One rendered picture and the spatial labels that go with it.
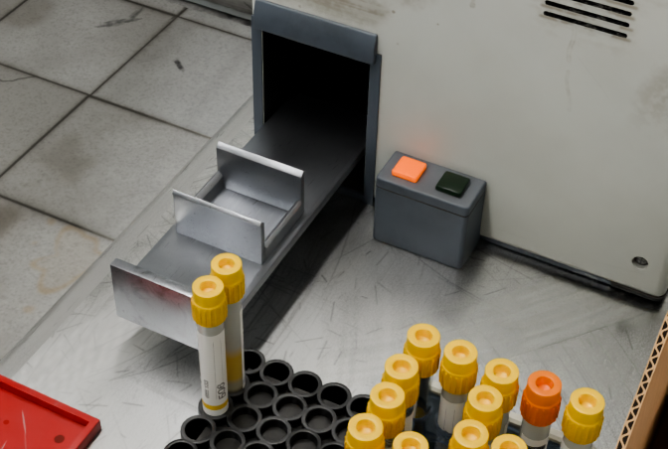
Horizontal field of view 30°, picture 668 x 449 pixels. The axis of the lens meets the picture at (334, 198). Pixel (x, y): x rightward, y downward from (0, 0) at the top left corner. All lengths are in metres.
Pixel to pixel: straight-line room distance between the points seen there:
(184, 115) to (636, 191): 1.65
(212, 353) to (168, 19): 1.97
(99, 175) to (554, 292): 1.50
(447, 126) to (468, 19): 0.08
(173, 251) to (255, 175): 0.07
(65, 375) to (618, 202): 0.32
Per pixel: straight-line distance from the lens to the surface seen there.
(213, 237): 0.70
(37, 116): 2.32
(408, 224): 0.75
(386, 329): 0.72
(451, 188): 0.72
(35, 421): 0.68
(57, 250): 2.05
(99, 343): 0.72
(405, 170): 0.73
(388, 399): 0.54
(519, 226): 0.75
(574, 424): 0.55
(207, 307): 0.58
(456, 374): 0.55
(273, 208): 0.73
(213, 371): 0.62
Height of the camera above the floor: 1.40
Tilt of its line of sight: 42 degrees down
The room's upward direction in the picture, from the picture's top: 2 degrees clockwise
